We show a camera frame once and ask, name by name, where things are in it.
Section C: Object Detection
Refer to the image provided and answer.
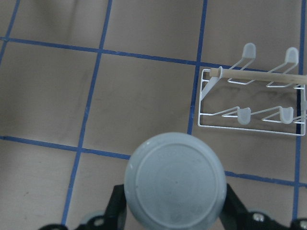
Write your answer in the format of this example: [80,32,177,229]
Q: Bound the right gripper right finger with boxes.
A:
[218,183,288,230]

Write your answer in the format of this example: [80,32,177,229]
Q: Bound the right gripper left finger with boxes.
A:
[79,184,126,230]

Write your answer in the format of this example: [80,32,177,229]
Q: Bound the grey plastic cup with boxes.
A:
[124,132,227,230]

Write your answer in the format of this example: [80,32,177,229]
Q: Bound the white wire cup rack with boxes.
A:
[197,43,307,136]

